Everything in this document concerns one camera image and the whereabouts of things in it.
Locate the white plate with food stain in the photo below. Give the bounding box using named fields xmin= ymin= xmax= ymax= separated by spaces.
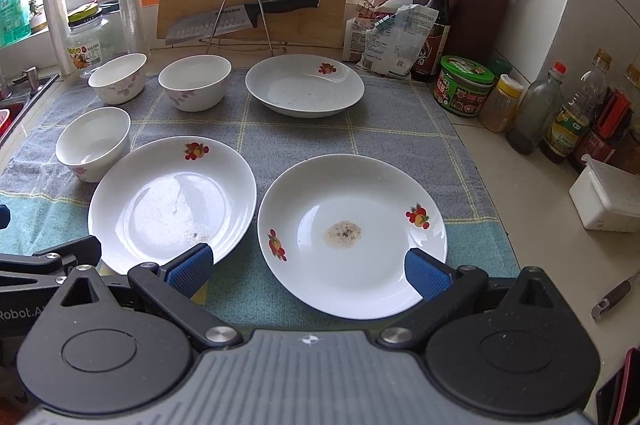
xmin=257 ymin=154 xmax=448 ymax=320

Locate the white floral bowl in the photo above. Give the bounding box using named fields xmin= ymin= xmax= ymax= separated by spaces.
xmin=55 ymin=106 xmax=131 ymax=183
xmin=88 ymin=53 xmax=148 ymax=105
xmin=158 ymin=54 xmax=232 ymax=113

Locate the grey checked table mat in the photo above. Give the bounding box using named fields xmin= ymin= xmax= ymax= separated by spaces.
xmin=0 ymin=64 xmax=522 ymax=331

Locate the white plastic seasoning box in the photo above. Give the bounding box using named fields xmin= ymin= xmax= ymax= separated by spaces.
xmin=570 ymin=154 xmax=640 ymax=233

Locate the yellow lid spice jar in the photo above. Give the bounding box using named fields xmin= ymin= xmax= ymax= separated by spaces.
xmin=480 ymin=74 xmax=524 ymax=132

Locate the green lid sauce jar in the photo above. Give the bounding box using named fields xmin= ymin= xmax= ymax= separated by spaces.
xmin=434 ymin=55 xmax=496 ymax=118

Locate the clear bottle red cap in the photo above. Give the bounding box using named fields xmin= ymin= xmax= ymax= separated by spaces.
xmin=506 ymin=62 xmax=566 ymax=155

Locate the dark soy sauce bottle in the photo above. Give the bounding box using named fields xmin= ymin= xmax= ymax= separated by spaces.
xmin=411 ymin=0 xmax=450 ymax=81

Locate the stainless steel sink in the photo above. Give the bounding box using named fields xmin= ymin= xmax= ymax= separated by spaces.
xmin=0 ymin=66 xmax=61 ymax=145

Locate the green cap small jar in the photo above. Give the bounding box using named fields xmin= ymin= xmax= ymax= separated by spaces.
xmin=487 ymin=55 xmax=513 ymax=77

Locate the red label sauce bottle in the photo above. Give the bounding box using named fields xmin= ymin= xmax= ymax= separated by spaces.
xmin=568 ymin=64 xmax=639 ymax=174

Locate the white clipped food bag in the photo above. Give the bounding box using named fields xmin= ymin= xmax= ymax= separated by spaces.
xmin=358 ymin=4 xmax=438 ymax=78

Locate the glass jar with green lid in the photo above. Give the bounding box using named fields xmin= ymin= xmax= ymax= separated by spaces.
xmin=66 ymin=1 xmax=115 ymax=79

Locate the red white salt bag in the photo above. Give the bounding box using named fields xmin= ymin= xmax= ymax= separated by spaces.
xmin=342 ymin=0 xmax=413 ymax=62

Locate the dark red knife block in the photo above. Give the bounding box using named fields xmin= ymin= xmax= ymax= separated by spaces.
xmin=442 ymin=0 xmax=511 ymax=64

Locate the short plastic wrap roll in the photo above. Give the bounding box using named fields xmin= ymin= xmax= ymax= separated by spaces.
xmin=42 ymin=0 xmax=74 ymax=76

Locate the metal spatula wooden handle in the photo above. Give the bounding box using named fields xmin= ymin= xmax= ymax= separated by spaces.
xmin=591 ymin=272 xmax=639 ymax=321

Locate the metal wire board stand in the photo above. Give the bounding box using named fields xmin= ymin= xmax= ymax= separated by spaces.
xmin=198 ymin=0 xmax=319 ymax=50

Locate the black handled kitchen knife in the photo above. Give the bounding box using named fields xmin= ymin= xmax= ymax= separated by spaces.
xmin=165 ymin=0 xmax=320 ymax=46

